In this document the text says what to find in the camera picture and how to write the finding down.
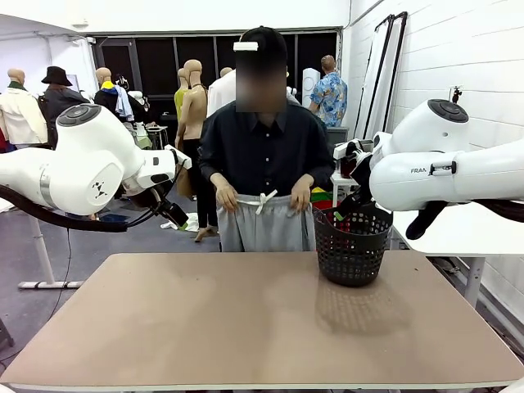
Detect mannequin in cream jacket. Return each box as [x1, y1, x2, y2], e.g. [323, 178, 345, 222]
[0, 68, 49, 147]

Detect mannequin in yellow-green top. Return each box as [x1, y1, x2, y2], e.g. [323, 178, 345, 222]
[174, 67, 189, 122]

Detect man in floral shirt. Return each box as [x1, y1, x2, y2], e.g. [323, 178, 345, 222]
[307, 55, 349, 128]

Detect mannequin in white shirt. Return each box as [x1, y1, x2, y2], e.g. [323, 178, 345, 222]
[206, 66, 238, 118]

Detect small white side table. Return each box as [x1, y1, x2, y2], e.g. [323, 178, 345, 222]
[330, 169, 357, 208]

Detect white tower appliance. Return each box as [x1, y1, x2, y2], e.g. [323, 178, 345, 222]
[301, 67, 323, 108]

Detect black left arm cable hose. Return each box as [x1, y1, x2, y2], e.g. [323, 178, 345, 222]
[0, 183, 181, 233]

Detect person's right hand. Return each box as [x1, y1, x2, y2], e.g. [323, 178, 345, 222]
[215, 182, 241, 214]

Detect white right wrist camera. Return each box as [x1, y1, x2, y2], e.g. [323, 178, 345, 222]
[333, 138, 374, 160]

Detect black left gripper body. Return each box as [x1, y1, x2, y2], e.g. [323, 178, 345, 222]
[157, 200, 187, 225]

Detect bare beige mannequin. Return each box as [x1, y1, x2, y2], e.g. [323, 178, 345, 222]
[174, 59, 218, 242]

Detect colourful folded cloth stack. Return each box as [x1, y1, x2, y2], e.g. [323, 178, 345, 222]
[309, 186, 335, 210]

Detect red cloth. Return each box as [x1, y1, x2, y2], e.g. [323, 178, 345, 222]
[333, 215, 364, 237]

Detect large white table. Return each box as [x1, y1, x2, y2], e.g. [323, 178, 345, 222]
[391, 204, 524, 310]

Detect black plastic laundry basket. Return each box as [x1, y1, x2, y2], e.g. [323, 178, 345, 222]
[313, 204, 395, 287]

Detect white table with T-foot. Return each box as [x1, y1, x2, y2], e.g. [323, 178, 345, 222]
[0, 198, 85, 290]

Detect mannequin with yellow scarf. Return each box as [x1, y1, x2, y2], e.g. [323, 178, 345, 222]
[93, 67, 136, 124]

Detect white cloth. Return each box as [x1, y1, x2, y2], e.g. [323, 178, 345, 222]
[160, 212, 201, 233]

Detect black-framed white panel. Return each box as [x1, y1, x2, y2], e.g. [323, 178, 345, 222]
[374, 11, 409, 138]
[354, 14, 396, 142]

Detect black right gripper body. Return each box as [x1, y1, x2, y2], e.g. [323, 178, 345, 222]
[350, 151, 376, 206]

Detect grey training pants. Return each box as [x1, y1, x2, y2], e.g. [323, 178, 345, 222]
[215, 190, 317, 253]

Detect person's left hand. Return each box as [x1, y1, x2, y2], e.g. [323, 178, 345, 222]
[290, 174, 314, 213]

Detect person in dark shirt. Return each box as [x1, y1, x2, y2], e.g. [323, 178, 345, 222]
[198, 26, 337, 253]

